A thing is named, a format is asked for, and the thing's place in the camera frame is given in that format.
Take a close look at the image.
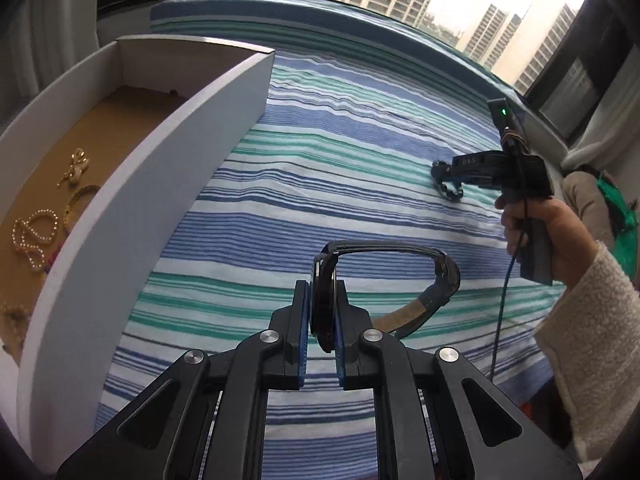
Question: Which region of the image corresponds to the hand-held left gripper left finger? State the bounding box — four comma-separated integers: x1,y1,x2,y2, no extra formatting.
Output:
57,280,313,480

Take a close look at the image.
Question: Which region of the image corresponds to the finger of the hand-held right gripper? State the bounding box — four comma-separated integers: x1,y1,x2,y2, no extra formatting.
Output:
431,157,468,186

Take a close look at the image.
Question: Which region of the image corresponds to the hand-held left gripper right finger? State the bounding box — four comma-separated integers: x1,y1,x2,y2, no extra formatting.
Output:
334,280,583,480

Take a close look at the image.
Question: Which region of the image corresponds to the black bead bracelet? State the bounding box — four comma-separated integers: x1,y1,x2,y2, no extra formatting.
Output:
432,177,466,204

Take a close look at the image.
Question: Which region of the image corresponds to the white cardboard box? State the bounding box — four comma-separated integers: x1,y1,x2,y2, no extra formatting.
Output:
0,34,276,476

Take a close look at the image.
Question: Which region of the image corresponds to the gold bangle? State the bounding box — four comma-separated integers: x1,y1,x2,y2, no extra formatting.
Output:
64,184,102,233

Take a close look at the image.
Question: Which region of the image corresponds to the gold charm pendant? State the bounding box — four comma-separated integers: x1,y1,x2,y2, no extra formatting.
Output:
56,147,93,190

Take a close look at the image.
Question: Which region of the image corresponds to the gold bead necklace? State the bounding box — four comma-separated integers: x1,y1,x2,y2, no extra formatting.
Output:
12,208,61,273

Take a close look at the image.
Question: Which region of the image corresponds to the person's right forearm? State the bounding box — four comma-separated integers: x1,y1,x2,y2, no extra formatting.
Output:
532,242,640,463

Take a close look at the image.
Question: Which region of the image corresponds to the person's right hand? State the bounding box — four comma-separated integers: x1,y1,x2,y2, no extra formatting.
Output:
495,192,601,291

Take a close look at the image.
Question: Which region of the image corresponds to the white curtain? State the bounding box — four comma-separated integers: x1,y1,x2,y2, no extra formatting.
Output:
0,0,101,126
560,110,640,176

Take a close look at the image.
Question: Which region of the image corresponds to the blue green striped blanket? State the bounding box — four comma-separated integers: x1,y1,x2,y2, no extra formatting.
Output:
95,0,571,480

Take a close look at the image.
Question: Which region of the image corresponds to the green bag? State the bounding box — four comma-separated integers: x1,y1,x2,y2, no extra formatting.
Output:
597,170,640,281

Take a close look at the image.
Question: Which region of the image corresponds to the grey high-rise tower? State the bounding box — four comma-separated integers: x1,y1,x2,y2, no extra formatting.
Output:
512,2,578,93
457,2,521,71

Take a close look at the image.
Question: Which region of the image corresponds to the blue cable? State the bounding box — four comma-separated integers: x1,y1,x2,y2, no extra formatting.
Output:
487,200,531,381

